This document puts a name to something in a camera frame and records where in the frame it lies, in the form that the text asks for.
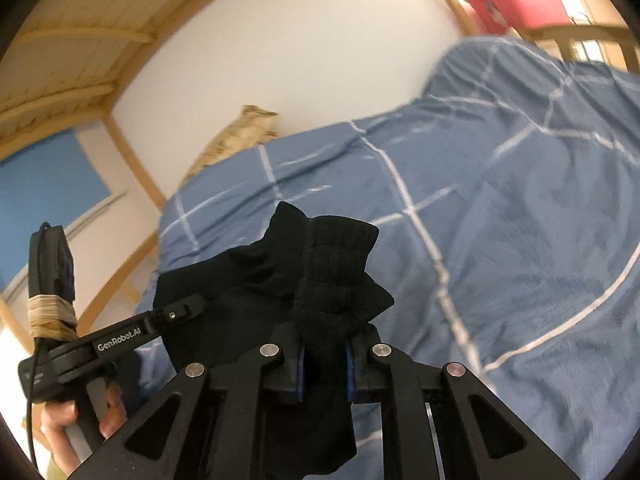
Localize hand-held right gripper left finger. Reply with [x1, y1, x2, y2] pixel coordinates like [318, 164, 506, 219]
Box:
[65, 320, 307, 480]

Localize black cable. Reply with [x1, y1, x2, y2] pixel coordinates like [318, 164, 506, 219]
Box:
[22, 222, 51, 473]

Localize person's left hand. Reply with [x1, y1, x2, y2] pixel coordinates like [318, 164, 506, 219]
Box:
[40, 382, 128, 466]

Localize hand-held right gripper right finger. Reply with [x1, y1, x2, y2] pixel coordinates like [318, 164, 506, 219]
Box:
[345, 322, 583, 480]

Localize black pants with orange print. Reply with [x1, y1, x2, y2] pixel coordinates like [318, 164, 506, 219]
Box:
[152, 201, 396, 480]

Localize red storage bin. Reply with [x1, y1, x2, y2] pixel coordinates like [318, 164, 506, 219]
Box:
[464, 0, 573, 36]

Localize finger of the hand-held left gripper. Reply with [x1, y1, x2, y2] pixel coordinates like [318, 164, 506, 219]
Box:
[147, 294, 207, 333]

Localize tan pillow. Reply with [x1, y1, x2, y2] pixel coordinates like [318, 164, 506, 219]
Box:
[182, 105, 280, 186]

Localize blue checked blanket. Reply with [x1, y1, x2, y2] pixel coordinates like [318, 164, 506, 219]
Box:
[137, 37, 640, 480]

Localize wooden bunk bed frame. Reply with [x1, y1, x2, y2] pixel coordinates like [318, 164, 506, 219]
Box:
[0, 0, 640, 411]

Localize blue wall panel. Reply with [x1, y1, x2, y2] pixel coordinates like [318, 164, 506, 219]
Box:
[0, 127, 112, 291]

